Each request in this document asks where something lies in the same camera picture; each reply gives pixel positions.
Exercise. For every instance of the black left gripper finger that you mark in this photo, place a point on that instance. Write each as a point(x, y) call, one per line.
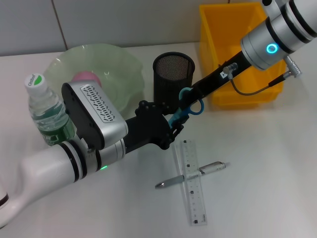
point(176, 134)
point(166, 109)

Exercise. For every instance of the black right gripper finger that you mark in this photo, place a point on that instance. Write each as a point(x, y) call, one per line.
point(194, 101)

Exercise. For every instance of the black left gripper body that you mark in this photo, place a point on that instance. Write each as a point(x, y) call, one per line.
point(148, 129)

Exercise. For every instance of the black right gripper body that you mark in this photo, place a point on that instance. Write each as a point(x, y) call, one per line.
point(223, 74)

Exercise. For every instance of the blue capped scissors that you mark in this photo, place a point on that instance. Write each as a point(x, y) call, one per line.
point(173, 119)

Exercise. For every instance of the silver white pen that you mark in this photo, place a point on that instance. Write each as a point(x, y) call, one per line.
point(171, 181)

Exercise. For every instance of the clear plastic ruler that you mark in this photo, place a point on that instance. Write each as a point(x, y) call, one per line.
point(195, 198)

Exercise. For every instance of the pink toy peach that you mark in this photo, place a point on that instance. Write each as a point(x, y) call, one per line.
point(86, 75)

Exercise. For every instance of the clear green-label water bottle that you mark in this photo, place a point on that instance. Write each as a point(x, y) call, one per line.
point(47, 111)

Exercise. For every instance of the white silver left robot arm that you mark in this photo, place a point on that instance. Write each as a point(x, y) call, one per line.
point(44, 168)

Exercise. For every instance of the black mesh pen holder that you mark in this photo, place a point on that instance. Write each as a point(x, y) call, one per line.
point(168, 74)

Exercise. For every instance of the pale green wavy fruit plate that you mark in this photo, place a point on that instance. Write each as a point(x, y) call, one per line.
point(119, 74)

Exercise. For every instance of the yellow plastic bin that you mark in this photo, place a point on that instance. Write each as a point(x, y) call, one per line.
point(213, 37)

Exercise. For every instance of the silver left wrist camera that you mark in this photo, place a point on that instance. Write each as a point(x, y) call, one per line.
point(99, 109)

